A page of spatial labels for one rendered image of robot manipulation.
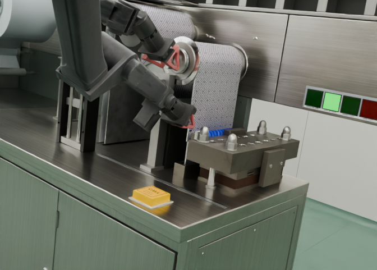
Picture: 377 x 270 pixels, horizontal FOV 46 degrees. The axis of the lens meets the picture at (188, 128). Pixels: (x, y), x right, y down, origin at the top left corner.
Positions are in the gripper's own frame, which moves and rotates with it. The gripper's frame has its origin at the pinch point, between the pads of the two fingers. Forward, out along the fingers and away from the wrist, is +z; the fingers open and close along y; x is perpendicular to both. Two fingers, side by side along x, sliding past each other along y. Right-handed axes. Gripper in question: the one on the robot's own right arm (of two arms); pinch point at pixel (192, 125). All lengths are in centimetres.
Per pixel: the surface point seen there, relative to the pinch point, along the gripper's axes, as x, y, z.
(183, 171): -13.7, 2.0, 4.0
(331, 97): 27.0, 29.7, 19.4
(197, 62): 15.8, 0.7, -11.6
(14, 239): -58, -50, 2
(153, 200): -26.5, 13.4, -16.7
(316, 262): -9, -13, 195
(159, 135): -6.9, -7.8, -2.7
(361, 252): 13, 0, 233
